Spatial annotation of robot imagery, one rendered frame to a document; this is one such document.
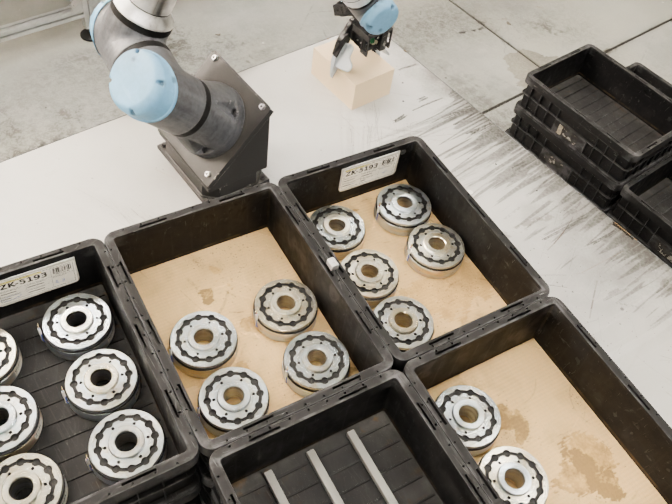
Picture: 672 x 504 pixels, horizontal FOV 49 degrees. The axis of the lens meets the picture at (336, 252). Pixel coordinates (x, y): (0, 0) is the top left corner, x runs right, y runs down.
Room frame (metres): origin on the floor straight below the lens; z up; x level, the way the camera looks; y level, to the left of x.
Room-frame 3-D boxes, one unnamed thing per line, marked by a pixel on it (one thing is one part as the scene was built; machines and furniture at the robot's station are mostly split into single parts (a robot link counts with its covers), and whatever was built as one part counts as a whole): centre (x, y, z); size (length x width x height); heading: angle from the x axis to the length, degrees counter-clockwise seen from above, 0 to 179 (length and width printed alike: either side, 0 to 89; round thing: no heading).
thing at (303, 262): (0.62, 0.12, 0.87); 0.40 x 0.30 x 0.11; 38
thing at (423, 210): (0.93, -0.11, 0.86); 0.10 x 0.10 x 0.01
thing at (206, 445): (0.62, 0.12, 0.92); 0.40 x 0.30 x 0.02; 38
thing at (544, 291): (0.80, -0.11, 0.92); 0.40 x 0.30 x 0.02; 38
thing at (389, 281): (0.76, -0.06, 0.86); 0.10 x 0.10 x 0.01
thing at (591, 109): (1.75, -0.68, 0.37); 0.40 x 0.30 x 0.45; 46
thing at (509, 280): (0.80, -0.11, 0.87); 0.40 x 0.30 x 0.11; 38
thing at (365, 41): (1.43, 0.02, 0.89); 0.09 x 0.08 x 0.12; 47
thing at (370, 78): (1.46, 0.04, 0.74); 0.16 x 0.12 x 0.07; 46
